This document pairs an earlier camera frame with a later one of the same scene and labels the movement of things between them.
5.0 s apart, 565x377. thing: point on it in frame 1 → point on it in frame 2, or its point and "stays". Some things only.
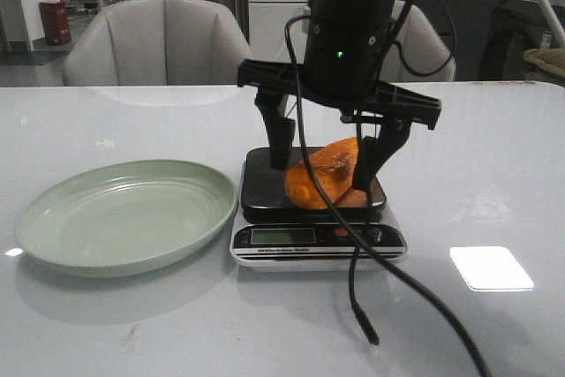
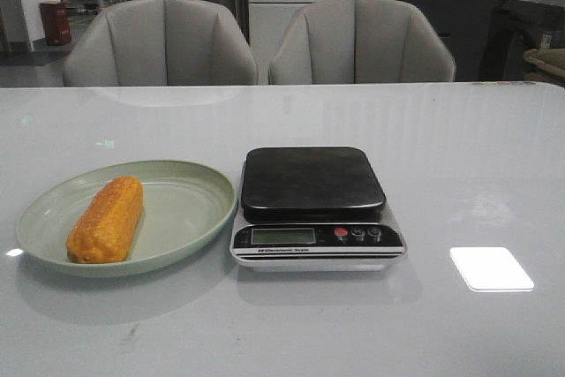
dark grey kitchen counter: x=463 y=3 stays
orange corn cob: x=335 y=164 → x=103 y=229
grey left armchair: x=156 y=41 stays
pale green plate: x=123 y=218 stays
